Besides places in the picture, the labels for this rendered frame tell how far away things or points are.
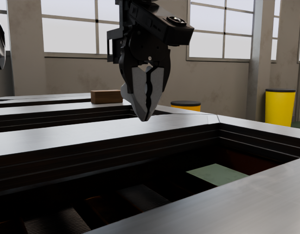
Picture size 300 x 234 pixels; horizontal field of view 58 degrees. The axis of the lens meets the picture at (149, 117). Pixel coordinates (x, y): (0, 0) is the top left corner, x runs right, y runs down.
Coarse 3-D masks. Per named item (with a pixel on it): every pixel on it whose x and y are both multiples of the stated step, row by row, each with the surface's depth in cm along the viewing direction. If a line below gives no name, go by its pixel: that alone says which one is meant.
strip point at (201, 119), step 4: (172, 116) 78; (176, 116) 78; (180, 116) 78; (184, 116) 78; (188, 116) 78; (192, 116) 78; (196, 116) 78; (200, 116) 78; (204, 116) 78; (192, 120) 71; (196, 120) 71; (200, 120) 71; (204, 120) 71
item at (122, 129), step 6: (114, 120) 71; (96, 126) 63; (102, 126) 63; (108, 126) 63; (114, 126) 63; (120, 126) 63; (126, 126) 63; (132, 126) 63; (114, 132) 57; (120, 132) 57; (126, 132) 57; (132, 132) 57; (138, 132) 57; (144, 132) 57; (150, 132) 57
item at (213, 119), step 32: (0, 128) 79; (32, 128) 84; (192, 128) 64; (224, 128) 67; (0, 160) 41; (32, 160) 44; (64, 160) 46; (96, 160) 50; (128, 160) 53; (288, 160) 53
